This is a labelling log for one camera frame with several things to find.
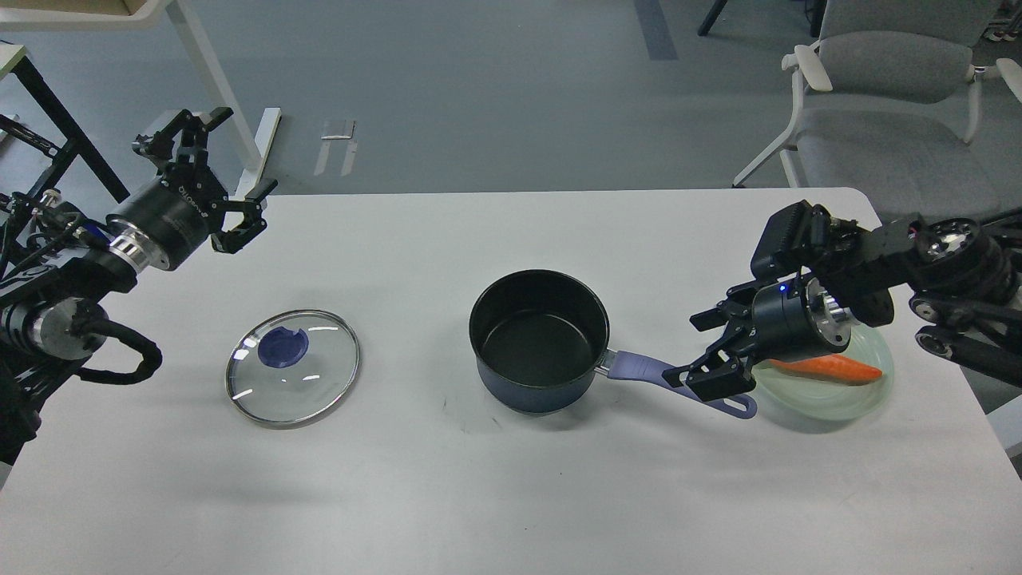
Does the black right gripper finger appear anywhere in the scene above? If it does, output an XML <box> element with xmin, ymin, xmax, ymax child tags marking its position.
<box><xmin>689</xmin><ymin>280</ymin><xmax>767</xmax><ymax>332</ymax></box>
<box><xmin>662</xmin><ymin>331</ymin><xmax>757</xmax><ymax>402</ymax></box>

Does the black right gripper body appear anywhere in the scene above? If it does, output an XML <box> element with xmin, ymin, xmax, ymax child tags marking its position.
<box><xmin>752</xmin><ymin>276</ymin><xmax>853</xmax><ymax>363</ymax></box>

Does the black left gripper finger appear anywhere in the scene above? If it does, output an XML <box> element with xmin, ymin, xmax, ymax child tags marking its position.
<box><xmin>211</xmin><ymin>178</ymin><xmax>278</xmax><ymax>254</ymax></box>
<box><xmin>132</xmin><ymin>106</ymin><xmax>233</xmax><ymax>188</ymax></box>

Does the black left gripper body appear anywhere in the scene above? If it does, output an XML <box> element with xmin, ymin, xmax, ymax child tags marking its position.
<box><xmin>106</xmin><ymin>178</ymin><xmax>228</xmax><ymax>272</ymax></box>

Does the glass pot lid blue knob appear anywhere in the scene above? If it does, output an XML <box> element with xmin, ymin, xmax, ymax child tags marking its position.
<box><xmin>225</xmin><ymin>309</ymin><xmax>362</xmax><ymax>430</ymax></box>

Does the blue saucepan with handle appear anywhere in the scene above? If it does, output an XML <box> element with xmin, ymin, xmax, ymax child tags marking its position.
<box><xmin>468</xmin><ymin>269</ymin><xmax>757</xmax><ymax>419</ymax></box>

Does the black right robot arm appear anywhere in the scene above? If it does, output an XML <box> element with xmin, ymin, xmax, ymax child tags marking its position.
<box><xmin>662</xmin><ymin>200</ymin><xmax>1020</xmax><ymax>402</ymax></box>

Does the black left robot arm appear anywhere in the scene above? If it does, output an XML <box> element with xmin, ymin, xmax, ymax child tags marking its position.
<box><xmin>1</xmin><ymin>108</ymin><xmax>277</xmax><ymax>467</ymax></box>

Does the toy carrot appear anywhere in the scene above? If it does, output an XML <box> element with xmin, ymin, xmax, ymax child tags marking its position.
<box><xmin>767</xmin><ymin>354</ymin><xmax>884</xmax><ymax>387</ymax></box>

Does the clear green plate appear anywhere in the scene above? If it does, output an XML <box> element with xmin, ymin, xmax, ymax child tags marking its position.
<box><xmin>753</xmin><ymin>325</ymin><xmax>894</xmax><ymax>422</ymax></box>

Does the black metal rack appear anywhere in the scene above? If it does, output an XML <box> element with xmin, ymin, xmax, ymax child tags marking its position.
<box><xmin>0</xmin><ymin>44</ymin><xmax>142</xmax><ymax>263</ymax></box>

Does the grey office chair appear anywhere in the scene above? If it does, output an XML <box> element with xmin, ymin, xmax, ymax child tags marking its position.
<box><xmin>731</xmin><ymin>1</ymin><xmax>1020</xmax><ymax>222</ymax></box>

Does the white desk frame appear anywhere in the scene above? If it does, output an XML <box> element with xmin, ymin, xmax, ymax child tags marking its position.
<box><xmin>1</xmin><ymin>1</ymin><xmax>282</xmax><ymax>196</ymax></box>

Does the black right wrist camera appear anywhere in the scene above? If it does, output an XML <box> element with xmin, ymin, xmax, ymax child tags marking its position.
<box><xmin>751</xmin><ymin>200</ymin><xmax>831</xmax><ymax>280</ymax></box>

